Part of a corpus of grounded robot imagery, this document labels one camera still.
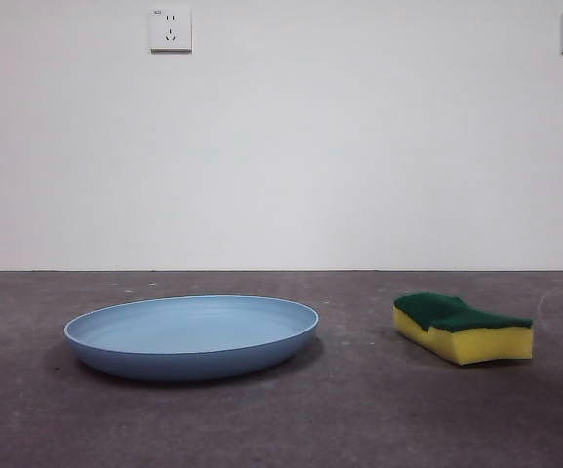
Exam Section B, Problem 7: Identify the light blue round plate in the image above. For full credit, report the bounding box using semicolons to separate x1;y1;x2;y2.
63;294;320;382

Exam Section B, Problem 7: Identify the yellow sponge with green pad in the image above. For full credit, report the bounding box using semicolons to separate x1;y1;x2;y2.
392;291;535;367

